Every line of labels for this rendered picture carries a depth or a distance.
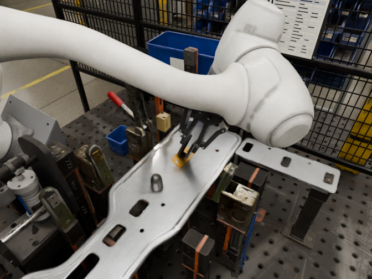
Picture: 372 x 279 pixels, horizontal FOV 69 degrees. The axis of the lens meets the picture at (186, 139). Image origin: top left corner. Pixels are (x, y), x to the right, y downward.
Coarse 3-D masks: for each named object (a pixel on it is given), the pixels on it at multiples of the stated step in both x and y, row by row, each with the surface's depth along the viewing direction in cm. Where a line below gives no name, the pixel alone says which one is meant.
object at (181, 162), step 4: (188, 148) 82; (184, 152) 79; (176, 156) 78; (180, 156) 79; (184, 156) 78; (172, 160) 77; (176, 160) 77; (180, 160) 78; (184, 160) 79; (176, 164) 76; (180, 164) 77
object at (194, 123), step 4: (200, 112) 66; (196, 116) 68; (200, 116) 67; (196, 120) 68; (192, 124) 70; (196, 124) 71; (188, 128) 72; (192, 128) 71; (184, 132) 73; (188, 132) 72; (184, 136) 74
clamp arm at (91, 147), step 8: (88, 152) 68; (96, 152) 69; (88, 160) 70; (96, 160) 69; (104, 160) 72; (96, 168) 71; (104, 168) 73; (104, 176) 73; (112, 176) 76; (104, 184) 74
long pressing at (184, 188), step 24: (192, 120) 95; (168, 144) 85; (216, 144) 85; (144, 168) 78; (168, 168) 78; (192, 168) 78; (216, 168) 78; (120, 192) 71; (144, 192) 71; (168, 192) 71; (192, 192) 71; (120, 216) 65; (144, 216) 65; (168, 216) 65; (96, 240) 61; (120, 240) 61; (144, 240) 61; (72, 264) 57; (96, 264) 57; (120, 264) 57
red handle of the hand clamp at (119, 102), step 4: (108, 92) 81; (112, 92) 81; (108, 96) 81; (112, 96) 81; (116, 96) 81; (112, 100) 81; (116, 100) 81; (120, 100) 81; (116, 104) 81; (120, 104) 81; (124, 104) 82; (124, 108) 81; (128, 108) 82; (128, 112) 81; (132, 112) 82; (128, 116) 82; (132, 116) 81; (132, 120) 82; (144, 124) 82; (144, 128) 81
